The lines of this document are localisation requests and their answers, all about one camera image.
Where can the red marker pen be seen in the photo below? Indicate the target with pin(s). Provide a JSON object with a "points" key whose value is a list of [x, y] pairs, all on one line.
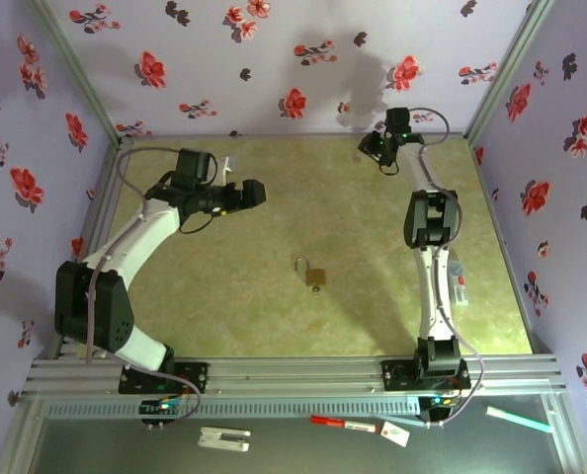
{"points": [[343, 423]]}

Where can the aluminium corner post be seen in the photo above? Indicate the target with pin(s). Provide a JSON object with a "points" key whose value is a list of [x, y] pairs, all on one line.
{"points": [[511, 69], [76, 74]]}

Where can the white plastic clip device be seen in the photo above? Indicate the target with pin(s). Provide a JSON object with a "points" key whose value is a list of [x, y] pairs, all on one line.
{"points": [[224, 439]]}

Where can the wide aluminium mounting beam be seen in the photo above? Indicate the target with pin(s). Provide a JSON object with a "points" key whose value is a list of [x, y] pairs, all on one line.
{"points": [[298, 375]]}

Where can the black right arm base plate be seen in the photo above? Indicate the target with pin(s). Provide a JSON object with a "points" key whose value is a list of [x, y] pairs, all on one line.
{"points": [[394, 376]]}

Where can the brass padlock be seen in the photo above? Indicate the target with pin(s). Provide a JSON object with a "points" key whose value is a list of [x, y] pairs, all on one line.
{"points": [[316, 276]]}

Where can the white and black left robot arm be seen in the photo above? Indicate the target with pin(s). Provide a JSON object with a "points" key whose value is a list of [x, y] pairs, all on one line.
{"points": [[125, 247]]}

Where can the white and teal stick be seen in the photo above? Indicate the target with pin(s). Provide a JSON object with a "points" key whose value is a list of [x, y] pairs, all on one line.
{"points": [[521, 419]]}

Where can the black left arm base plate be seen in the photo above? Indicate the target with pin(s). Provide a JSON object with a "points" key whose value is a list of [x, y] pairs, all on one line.
{"points": [[197, 377]]}

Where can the white card with red logo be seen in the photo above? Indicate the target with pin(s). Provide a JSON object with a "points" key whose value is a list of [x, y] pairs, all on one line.
{"points": [[394, 433]]}

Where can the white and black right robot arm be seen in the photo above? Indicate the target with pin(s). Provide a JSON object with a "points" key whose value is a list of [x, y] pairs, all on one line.
{"points": [[432, 296]]}

